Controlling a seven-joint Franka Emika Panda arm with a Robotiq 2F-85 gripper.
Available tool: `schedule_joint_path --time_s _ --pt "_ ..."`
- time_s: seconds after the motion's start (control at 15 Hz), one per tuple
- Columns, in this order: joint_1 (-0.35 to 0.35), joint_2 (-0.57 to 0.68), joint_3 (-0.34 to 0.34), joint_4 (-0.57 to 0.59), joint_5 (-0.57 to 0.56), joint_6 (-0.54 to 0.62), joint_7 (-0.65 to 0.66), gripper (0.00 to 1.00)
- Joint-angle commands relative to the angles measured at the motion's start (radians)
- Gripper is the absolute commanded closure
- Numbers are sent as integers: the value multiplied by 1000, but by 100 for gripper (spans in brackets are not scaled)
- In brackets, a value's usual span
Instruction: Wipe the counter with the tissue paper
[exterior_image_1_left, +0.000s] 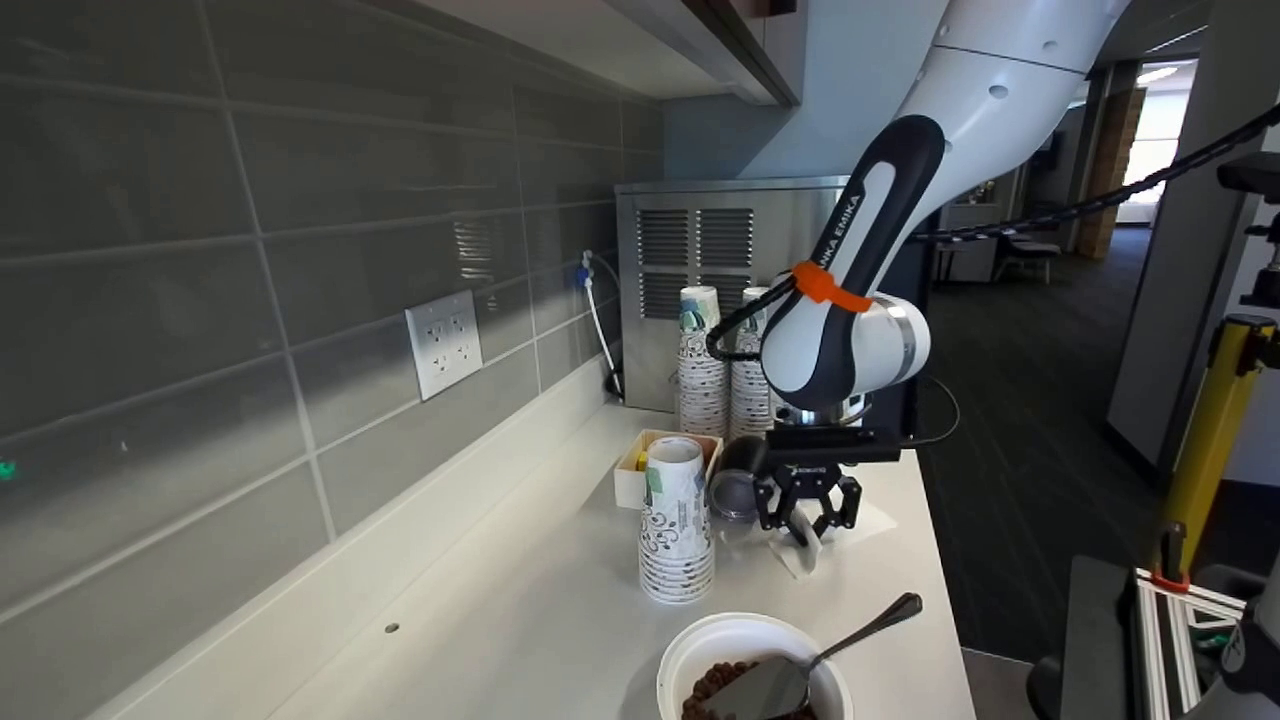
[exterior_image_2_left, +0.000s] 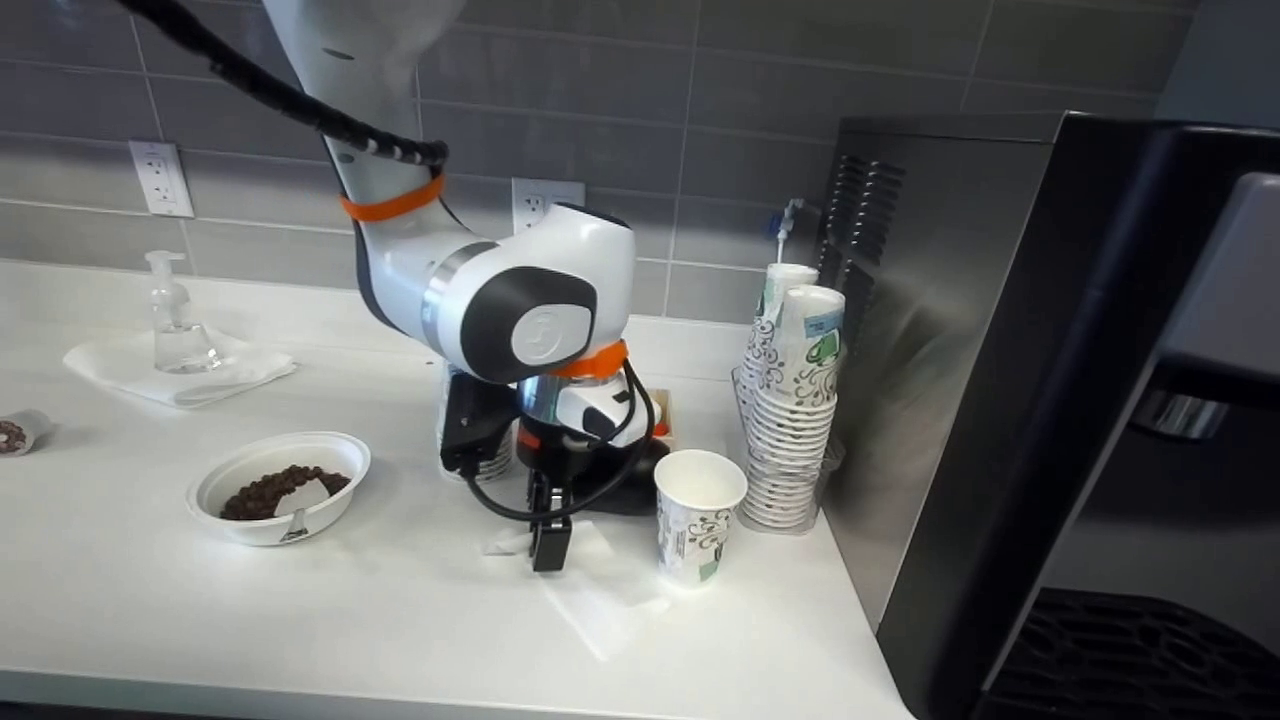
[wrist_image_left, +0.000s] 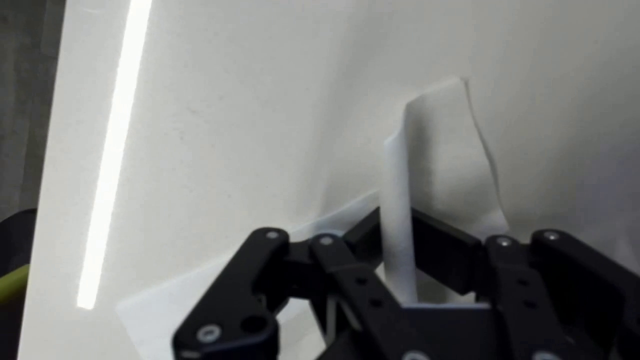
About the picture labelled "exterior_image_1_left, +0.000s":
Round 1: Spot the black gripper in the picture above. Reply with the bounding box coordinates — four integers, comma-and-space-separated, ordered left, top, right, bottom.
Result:
751, 458, 869, 547

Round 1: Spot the black tray with packets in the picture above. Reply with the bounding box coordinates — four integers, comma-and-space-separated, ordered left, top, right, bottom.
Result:
703, 437, 780, 530

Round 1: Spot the metal spoon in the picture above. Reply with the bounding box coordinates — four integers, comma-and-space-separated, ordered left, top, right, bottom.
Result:
724, 590, 929, 717

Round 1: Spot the white cup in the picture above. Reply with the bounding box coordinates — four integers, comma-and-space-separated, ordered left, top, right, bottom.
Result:
637, 434, 719, 613

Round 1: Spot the white bowl with coffee grounds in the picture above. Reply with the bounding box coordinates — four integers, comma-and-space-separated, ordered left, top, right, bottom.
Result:
653, 607, 851, 720

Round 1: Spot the white soap bottle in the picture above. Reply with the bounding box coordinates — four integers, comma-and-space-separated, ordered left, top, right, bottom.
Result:
673, 285, 732, 437

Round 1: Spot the stainless steel appliance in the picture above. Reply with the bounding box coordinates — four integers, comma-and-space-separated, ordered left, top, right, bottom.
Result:
611, 176, 857, 417

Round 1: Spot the dark equipment cart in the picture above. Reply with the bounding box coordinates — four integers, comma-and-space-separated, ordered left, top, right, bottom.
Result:
1025, 551, 1280, 720

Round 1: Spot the dark background desk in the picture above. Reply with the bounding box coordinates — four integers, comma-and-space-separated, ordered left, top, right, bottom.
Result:
930, 215, 1062, 287

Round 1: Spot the overhead cabinet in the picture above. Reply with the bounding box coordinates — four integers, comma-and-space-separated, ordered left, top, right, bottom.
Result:
412, 0, 802, 113

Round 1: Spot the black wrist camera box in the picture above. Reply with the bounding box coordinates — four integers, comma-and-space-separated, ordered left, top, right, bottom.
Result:
771, 420, 903, 474

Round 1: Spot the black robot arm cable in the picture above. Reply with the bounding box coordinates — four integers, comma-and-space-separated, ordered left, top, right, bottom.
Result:
703, 273, 809, 404

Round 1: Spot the orange cable strap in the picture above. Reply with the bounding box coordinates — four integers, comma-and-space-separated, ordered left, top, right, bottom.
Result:
792, 262, 877, 321

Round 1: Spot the aluminium frame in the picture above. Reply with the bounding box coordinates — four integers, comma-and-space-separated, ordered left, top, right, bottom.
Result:
1132, 564, 1251, 720

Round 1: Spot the white wall outlet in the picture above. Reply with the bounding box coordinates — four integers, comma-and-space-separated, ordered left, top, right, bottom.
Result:
404, 287, 489, 404

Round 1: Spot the black hanging cable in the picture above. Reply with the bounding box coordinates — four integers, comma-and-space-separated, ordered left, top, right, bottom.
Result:
930, 106, 1280, 249

